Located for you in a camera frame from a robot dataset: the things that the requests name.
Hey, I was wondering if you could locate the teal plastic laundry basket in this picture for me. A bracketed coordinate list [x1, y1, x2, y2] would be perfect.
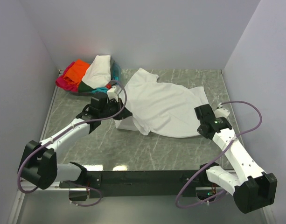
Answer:
[70, 62, 121, 96]

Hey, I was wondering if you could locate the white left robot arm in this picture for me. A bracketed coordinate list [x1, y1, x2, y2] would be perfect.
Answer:
[17, 98, 132, 192]

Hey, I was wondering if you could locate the white t-shirt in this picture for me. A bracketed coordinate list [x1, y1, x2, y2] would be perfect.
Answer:
[82, 55, 111, 89]
[115, 68, 208, 138]

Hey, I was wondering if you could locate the pink t-shirt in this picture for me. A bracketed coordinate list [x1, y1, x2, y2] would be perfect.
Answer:
[55, 62, 78, 92]

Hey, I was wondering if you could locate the turquoise t-shirt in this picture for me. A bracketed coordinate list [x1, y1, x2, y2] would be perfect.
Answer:
[91, 87, 109, 94]

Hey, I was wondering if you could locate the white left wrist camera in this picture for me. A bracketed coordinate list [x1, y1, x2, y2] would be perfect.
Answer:
[107, 85, 121, 102]

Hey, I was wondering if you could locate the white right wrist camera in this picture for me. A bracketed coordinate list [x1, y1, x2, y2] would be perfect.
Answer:
[214, 103, 230, 118]

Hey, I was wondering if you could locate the white t-shirt in basket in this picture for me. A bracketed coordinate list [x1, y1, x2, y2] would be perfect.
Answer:
[82, 55, 111, 89]

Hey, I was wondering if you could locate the orange t-shirt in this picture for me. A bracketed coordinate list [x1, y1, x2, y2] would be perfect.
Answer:
[63, 59, 90, 85]

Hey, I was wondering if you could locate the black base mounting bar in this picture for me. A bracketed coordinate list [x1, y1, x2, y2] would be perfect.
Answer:
[60, 170, 217, 201]

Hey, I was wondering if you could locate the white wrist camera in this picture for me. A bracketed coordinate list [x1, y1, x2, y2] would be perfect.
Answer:
[214, 103, 230, 118]
[107, 85, 121, 102]

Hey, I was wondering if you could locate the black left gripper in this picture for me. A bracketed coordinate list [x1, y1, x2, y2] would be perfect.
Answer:
[99, 98, 132, 120]

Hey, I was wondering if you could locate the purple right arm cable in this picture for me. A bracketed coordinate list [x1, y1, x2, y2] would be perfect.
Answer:
[175, 100, 263, 209]

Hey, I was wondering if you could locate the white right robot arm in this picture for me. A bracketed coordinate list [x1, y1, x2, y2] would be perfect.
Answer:
[195, 104, 277, 214]

